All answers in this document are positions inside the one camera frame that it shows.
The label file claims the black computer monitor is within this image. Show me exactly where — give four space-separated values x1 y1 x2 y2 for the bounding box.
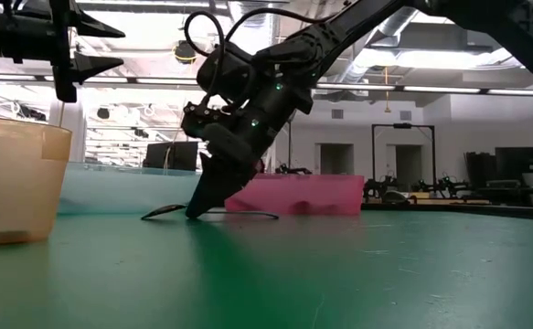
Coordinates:
143 140 199 174

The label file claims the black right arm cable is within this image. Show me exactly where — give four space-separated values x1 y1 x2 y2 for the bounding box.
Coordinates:
183 6 336 60

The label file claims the pink plastic bin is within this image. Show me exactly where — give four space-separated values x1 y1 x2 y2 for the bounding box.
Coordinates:
224 173 366 217

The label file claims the teal translucent plastic bin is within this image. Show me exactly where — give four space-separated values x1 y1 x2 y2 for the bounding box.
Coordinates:
58 162 204 215

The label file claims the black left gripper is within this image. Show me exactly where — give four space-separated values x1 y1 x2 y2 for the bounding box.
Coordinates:
0 0 126 104

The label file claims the orange translucent plastic bin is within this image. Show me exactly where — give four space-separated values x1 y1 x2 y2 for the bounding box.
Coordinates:
0 113 73 247

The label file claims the black metal gantry frame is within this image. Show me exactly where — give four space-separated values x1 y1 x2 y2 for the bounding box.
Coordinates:
370 122 437 202

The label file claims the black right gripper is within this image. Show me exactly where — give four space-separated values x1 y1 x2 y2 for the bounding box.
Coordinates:
181 77 315 219

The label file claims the black background equipment rack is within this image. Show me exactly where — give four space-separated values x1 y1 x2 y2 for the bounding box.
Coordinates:
464 145 533 205

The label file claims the silver ventilation duct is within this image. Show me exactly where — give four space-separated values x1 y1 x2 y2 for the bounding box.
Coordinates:
228 0 280 51

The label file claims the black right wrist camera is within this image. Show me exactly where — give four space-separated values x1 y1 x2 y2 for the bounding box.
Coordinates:
196 41 256 105

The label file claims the black ceiling-hung device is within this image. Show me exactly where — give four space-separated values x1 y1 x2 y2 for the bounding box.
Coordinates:
173 39 198 65

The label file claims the green table mat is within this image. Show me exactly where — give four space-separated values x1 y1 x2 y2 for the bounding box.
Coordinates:
0 207 533 329

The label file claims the black aluminium table frame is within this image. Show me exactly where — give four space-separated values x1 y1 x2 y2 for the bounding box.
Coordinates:
361 203 533 220

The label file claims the long ceiling light strip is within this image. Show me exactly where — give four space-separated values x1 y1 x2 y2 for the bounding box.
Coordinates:
0 71 203 91
314 83 533 98

